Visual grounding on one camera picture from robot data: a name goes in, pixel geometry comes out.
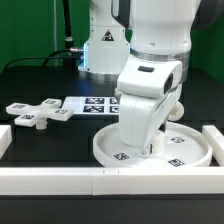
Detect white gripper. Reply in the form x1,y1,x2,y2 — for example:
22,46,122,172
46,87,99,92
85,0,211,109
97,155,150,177
117,55,182,158

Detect white round table top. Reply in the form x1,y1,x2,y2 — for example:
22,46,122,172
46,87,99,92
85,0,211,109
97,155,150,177
93,122,213,169

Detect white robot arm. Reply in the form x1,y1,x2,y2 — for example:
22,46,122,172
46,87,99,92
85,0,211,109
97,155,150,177
79,0,224,157

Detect white right fence block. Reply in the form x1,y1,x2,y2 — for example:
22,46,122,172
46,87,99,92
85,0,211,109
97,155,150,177
202,125,224,167

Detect white fence block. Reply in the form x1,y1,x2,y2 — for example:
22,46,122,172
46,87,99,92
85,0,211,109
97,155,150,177
0,125,12,159
202,125,224,167

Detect white marker sheet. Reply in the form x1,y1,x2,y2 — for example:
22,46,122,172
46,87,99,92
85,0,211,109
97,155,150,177
62,97,119,115

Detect white cross-shaped table base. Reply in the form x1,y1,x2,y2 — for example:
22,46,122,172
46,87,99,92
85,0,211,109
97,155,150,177
6,98,74,130

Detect white left fence block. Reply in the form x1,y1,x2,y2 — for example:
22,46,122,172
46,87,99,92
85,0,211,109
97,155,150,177
0,125,12,159

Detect white front fence rail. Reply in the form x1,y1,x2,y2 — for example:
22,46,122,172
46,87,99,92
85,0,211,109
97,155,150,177
0,167,224,196

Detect black cable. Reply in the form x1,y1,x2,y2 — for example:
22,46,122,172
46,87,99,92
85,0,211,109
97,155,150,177
2,46,85,72

